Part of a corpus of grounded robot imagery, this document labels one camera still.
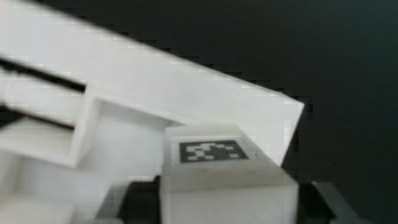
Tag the white chair leg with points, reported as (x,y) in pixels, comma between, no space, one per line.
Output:
(224,186)

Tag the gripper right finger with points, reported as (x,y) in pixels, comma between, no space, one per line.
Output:
(323,208)

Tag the white chair seat block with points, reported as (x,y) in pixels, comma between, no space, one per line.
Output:
(50,111)

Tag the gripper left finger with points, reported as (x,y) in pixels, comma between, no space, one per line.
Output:
(139,211)

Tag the white U-shaped border fence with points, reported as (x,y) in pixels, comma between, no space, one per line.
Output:
(165,85)

